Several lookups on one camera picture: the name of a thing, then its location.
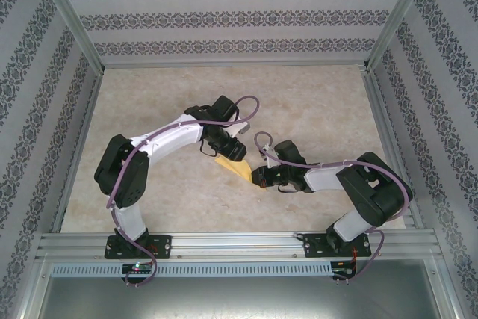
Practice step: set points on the yellow cloth square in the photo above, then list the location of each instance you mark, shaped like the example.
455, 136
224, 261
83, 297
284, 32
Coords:
239, 169

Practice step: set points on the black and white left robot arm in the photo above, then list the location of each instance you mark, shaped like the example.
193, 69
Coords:
130, 192

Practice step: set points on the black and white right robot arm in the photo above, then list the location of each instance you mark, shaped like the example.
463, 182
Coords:
373, 192

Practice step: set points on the grey sheet metal panel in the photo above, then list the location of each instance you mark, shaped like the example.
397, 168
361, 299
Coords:
239, 300

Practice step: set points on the small circuit board with pins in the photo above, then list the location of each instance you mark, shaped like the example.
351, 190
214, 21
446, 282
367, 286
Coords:
341, 270

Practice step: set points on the small circuit board green light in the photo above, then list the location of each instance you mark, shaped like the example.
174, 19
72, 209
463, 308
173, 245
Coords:
136, 268

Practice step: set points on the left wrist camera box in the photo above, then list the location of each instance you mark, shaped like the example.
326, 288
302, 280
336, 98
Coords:
237, 130

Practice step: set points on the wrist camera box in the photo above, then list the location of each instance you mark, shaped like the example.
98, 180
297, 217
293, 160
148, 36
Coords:
269, 156
237, 130

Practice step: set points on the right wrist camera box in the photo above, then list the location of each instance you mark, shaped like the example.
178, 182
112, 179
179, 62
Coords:
269, 156

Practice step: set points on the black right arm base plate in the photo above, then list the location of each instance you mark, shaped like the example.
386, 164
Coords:
313, 246

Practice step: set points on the aluminium mounting rail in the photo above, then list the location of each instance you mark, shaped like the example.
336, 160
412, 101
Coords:
239, 244

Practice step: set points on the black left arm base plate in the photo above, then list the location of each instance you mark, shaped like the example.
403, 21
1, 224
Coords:
162, 244

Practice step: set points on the aluminium frame post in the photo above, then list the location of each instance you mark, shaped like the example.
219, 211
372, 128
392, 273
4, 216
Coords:
397, 16
69, 16

